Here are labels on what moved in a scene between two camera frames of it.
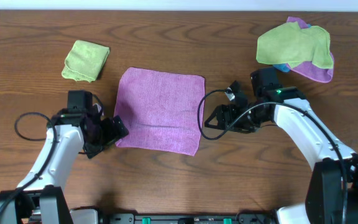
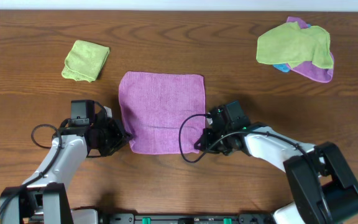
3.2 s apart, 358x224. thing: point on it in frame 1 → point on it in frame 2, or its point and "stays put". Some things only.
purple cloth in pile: [309, 70] stays put
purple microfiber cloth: [163, 110] stays put
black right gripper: [222, 110] → [205, 139]
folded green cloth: [84, 61] stays put
